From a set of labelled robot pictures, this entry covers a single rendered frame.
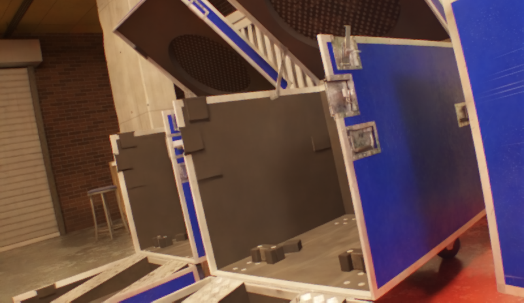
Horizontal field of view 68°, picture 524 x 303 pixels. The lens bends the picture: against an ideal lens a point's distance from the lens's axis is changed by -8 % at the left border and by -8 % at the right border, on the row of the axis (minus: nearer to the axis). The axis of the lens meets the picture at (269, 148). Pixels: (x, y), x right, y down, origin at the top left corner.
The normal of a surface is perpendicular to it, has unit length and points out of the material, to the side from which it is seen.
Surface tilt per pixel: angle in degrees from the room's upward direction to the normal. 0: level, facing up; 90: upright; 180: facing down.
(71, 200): 90
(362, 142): 90
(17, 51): 90
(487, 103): 90
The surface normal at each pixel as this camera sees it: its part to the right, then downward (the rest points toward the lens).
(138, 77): -0.68, 0.15
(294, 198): 0.66, -0.14
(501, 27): -0.89, 0.19
